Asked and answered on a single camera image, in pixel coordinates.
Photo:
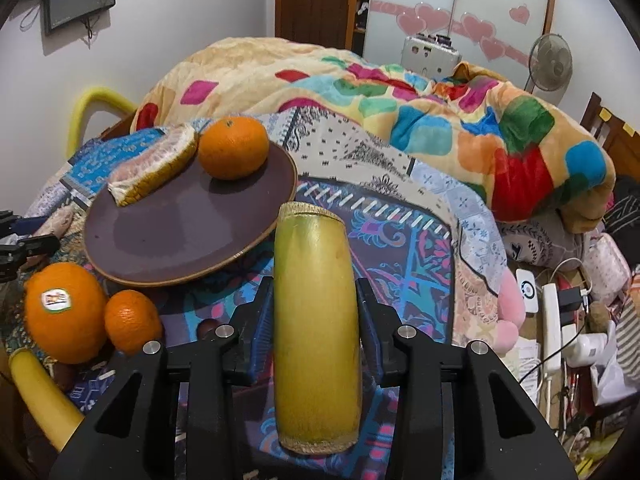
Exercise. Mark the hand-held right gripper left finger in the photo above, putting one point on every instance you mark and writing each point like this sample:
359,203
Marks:
260,342

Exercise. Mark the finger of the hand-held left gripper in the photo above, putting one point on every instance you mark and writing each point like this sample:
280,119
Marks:
27,250
7,222

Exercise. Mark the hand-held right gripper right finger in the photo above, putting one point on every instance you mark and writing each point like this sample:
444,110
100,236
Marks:
369,345

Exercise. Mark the large orange with sticker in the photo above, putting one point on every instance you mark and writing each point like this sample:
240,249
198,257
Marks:
67,320

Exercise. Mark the small orange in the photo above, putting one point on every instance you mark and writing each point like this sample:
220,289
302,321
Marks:
132,322

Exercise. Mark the dark brown round plate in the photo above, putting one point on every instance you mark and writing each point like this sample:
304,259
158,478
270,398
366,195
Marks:
190,232

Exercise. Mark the yellow banana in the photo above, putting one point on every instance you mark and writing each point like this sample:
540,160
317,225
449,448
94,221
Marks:
42,395

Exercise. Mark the dark red jujube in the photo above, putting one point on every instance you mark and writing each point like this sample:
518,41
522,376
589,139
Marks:
64,376
207,329

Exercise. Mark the patterned blue bedsheet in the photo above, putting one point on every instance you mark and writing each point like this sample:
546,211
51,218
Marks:
420,240

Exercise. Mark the pink plush toy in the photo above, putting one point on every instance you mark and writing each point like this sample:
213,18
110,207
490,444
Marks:
511,310

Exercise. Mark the peeled pomelo segment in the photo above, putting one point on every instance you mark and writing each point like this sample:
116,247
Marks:
150,165

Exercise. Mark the white power strip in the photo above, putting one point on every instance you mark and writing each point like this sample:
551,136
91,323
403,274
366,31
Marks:
550,325

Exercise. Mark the medium orange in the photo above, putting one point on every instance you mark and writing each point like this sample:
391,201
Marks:
234,147

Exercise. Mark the grey printed pillow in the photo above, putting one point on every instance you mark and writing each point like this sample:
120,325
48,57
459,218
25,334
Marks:
540,240

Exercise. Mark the white bottle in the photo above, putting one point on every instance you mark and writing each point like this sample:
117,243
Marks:
590,345

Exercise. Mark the pink quilted bag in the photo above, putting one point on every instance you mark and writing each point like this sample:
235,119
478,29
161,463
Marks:
607,267

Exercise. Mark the colourful patchwork blanket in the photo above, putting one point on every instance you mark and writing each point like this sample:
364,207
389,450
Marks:
350,90

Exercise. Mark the black striped backpack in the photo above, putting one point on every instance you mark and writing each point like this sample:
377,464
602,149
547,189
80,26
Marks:
625,210

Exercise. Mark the wooden headboard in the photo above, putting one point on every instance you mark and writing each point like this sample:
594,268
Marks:
612,130

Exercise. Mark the standing fan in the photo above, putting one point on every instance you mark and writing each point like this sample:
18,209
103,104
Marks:
550,62

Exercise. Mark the brown wooden door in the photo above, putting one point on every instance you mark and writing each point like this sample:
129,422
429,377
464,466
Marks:
315,0

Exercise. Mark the yellow foam padded rail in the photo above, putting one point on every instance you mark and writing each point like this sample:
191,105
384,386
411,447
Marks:
80,110

